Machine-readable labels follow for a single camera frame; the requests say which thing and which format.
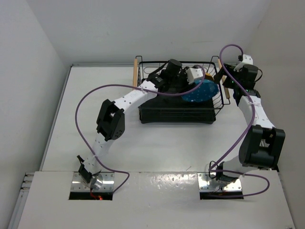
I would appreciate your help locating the yellow dotted plate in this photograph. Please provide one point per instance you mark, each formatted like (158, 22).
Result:
(209, 77)

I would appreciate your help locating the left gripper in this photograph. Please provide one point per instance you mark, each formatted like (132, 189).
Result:
(183, 88)

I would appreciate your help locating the black wire dish rack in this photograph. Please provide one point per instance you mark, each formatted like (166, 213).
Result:
(175, 109)

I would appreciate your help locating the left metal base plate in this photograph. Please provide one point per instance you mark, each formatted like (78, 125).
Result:
(101, 182)

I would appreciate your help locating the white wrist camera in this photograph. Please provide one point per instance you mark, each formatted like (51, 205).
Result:
(194, 74)
(243, 60)

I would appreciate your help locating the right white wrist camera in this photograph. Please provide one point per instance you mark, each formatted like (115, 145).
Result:
(243, 60)

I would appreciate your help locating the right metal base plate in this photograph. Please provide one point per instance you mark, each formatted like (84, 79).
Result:
(210, 185)

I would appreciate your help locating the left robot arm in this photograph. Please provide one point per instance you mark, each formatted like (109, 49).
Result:
(111, 118)

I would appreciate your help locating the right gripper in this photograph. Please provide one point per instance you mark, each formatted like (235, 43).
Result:
(229, 69)

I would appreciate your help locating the metal base plate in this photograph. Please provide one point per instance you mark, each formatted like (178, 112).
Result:
(210, 185)
(101, 182)

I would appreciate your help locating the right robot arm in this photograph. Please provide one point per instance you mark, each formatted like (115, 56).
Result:
(263, 142)

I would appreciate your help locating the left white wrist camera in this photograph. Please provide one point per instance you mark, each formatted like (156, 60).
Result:
(194, 74)

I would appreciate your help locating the blue dotted plate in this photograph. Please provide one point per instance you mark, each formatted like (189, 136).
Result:
(207, 90)

